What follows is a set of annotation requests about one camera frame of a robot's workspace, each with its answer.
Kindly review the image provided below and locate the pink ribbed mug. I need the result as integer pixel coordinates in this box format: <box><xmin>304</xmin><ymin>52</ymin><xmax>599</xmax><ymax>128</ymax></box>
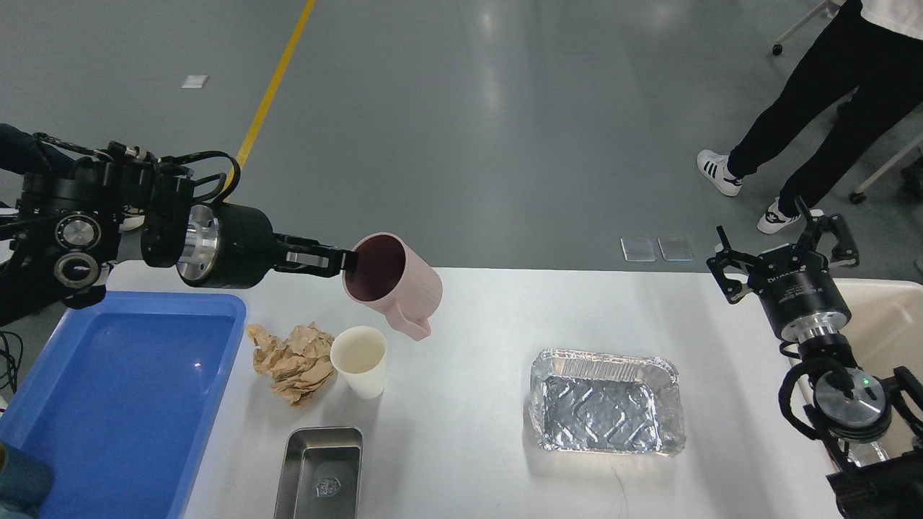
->
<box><xmin>343</xmin><ymin>232</ymin><xmax>443</xmax><ymax>341</ymax></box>

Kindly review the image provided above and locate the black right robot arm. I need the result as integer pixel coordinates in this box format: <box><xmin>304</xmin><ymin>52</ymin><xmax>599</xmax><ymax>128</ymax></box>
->
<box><xmin>706</xmin><ymin>198</ymin><xmax>922</xmax><ymax>518</ymax></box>

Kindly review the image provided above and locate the crumpled brown paper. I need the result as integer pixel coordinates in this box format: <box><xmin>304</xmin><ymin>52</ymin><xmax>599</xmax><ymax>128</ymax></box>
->
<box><xmin>244</xmin><ymin>322</ymin><xmax>335</xmax><ymax>407</ymax></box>

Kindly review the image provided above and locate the floor socket plate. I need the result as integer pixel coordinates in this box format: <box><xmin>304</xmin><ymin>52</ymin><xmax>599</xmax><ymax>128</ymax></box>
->
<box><xmin>620</xmin><ymin>236</ymin><xmax>657</xmax><ymax>263</ymax></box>
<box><xmin>657</xmin><ymin>236</ymin><xmax>694</xmax><ymax>262</ymax></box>

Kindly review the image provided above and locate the white office chair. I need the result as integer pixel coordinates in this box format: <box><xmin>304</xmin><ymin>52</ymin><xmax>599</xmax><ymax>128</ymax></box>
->
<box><xmin>770</xmin><ymin>1</ymin><xmax>922</xmax><ymax>205</ymax></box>

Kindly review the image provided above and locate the person in black trousers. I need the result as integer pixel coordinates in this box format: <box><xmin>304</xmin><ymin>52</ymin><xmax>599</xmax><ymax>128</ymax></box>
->
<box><xmin>696</xmin><ymin>1</ymin><xmax>922</xmax><ymax>234</ymax></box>

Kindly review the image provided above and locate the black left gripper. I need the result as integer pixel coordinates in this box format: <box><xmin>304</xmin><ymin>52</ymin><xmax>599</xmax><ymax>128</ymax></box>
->
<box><xmin>176</xmin><ymin>203</ymin><xmax>358</xmax><ymax>289</ymax></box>

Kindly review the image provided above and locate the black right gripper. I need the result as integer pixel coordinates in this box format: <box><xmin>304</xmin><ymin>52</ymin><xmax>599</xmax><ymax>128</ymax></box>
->
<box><xmin>706</xmin><ymin>197</ymin><xmax>860</xmax><ymax>341</ymax></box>

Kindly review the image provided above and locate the blue plastic bin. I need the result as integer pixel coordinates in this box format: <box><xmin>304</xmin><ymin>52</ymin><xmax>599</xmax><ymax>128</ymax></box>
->
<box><xmin>2</xmin><ymin>291</ymin><xmax>247</xmax><ymax>518</ymax></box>

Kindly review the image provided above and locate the stainless steel tray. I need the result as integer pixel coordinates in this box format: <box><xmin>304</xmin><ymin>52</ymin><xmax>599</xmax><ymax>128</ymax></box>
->
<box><xmin>274</xmin><ymin>427</ymin><xmax>363</xmax><ymax>518</ymax></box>

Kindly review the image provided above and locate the floor socket plate left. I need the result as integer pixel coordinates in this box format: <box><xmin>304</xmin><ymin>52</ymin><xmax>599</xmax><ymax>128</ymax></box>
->
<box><xmin>620</xmin><ymin>236</ymin><xmax>657</xmax><ymax>263</ymax></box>

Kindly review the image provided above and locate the aluminium foil tray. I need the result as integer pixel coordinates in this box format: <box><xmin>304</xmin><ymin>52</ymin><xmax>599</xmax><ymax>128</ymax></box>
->
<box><xmin>529</xmin><ymin>348</ymin><xmax>686</xmax><ymax>457</ymax></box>

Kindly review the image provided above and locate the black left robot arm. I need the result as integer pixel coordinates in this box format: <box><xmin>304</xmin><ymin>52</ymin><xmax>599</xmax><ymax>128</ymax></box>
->
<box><xmin>1</xmin><ymin>125</ymin><xmax>358</xmax><ymax>325</ymax></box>

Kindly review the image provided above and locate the beige plastic bin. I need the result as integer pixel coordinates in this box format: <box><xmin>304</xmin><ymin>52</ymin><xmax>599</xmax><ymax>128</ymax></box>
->
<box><xmin>793</xmin><ymin>279</ymin><xmax>923</xmax><ymax>469</ymax></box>

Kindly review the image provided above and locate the white paper cup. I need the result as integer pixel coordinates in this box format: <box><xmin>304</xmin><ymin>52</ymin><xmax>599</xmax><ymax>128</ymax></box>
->
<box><xmin>330</xmin><ymin>326</ymin><xmax>388</xmax><ymax>399</ymax></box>

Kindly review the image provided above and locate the floor socket plate right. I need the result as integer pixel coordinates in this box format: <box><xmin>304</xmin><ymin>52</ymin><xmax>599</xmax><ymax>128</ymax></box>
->
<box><xmin>657</xmin><ymin>236</ymin><xmax>694</xmax><ymax>262</ymax></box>

